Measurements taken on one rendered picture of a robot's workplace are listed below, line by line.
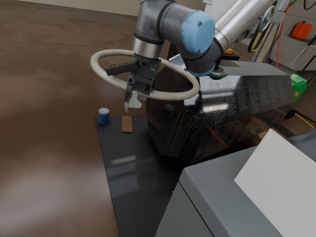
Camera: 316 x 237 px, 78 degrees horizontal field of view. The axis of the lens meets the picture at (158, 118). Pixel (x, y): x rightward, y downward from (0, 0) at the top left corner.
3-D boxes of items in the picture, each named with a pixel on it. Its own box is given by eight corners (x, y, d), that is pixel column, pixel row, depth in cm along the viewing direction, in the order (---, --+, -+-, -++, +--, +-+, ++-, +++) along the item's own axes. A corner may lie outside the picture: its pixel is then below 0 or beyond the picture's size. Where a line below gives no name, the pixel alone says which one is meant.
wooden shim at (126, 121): (121, 116, 208) (122, 115, 207) (130, 117, 210) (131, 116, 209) (122, 132, 188) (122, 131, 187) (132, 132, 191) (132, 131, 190)
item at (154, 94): (147, 54, 118) (148, 49, 116) (216, 91, 94) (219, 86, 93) (67, 54, 83) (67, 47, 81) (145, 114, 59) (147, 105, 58)
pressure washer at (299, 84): (276, 106, 313) (312, 53, 262) (291, 120, 285) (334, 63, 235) (257, 104, 305) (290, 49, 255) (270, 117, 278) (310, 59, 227)
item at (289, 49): (256, 75, 422) (279, 34, 372) (290, 74, 484) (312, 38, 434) (281, 90, 381) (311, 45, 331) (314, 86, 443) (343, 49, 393)
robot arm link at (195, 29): (220, 39, 53) (185, 24, 58) (216, 5, 42) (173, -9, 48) (199, 67, 53) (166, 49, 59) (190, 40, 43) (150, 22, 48)
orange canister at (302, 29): (286, 36, 388) (296, 18, 369) (299, 38, 412) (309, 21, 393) (296, 40, 373) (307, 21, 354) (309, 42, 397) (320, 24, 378)
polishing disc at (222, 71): (211, 61, 148) (212, 60, 147) (233, 74, 135) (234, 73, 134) (191, 62, 137) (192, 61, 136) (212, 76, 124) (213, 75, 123)
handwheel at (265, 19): (251, 28, 129) (263, 2, 120) (265, 33, 124) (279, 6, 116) (242, 28, 119) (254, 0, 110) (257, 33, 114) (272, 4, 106)
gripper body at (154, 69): (148, 98, 64) (158, 63, 58) (123, 89, 65) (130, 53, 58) (154, 89, 71) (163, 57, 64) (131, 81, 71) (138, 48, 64)
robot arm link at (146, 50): (130, 36, 55) (140, 32, 63) (126, 53, 58) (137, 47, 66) (160, 47, 54) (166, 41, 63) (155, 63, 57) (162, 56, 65)
